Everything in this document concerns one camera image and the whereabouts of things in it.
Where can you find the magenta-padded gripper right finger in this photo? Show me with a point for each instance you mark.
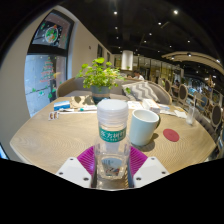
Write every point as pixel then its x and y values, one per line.
pixel 150 171

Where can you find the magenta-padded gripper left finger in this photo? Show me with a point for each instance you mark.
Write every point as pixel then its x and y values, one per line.
pixel 75 171

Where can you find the clear plastic water bottle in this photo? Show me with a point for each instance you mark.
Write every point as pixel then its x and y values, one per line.
pixel 112 140

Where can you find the flat round red coaster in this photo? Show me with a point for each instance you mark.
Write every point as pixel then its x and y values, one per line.
pixel 171 135

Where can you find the white printed leaflet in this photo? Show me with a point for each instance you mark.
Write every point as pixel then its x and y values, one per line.
pixel 87 108
pixel 135 105

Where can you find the white paper napkin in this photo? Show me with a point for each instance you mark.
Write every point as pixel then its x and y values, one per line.
pixel 180 114

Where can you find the blue white booklet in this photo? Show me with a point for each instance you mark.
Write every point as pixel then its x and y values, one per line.
pixel 164 107

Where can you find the small blue white box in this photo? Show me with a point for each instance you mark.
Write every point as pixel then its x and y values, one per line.
pixel 61 105

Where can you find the clear glass with straw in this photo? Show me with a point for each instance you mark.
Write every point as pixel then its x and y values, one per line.
pixel 190 115

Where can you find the grey tufted chair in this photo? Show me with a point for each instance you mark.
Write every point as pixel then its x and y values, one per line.
pixel 206 123

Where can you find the grey white chevron pillow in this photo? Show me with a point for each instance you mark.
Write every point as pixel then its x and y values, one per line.
pixel 141 90

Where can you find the grey curved sofa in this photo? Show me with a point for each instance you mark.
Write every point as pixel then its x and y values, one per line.
pixel 68 87

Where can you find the group of round-backed chairs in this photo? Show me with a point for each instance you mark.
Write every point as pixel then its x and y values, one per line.
pixel 182 93

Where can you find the green potted plant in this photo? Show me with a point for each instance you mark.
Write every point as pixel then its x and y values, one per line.
pixel 99 78

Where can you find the person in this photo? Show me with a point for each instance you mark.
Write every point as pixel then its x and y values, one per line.
pixel 137 75

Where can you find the white round column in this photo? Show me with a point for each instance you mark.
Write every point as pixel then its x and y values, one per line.
pixel 127 60

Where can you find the group of ceiling lights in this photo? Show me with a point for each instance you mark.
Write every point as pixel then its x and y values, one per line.
pixel 175 12

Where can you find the framed wall poster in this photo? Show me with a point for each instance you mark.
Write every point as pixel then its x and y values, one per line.
pixel 51 33

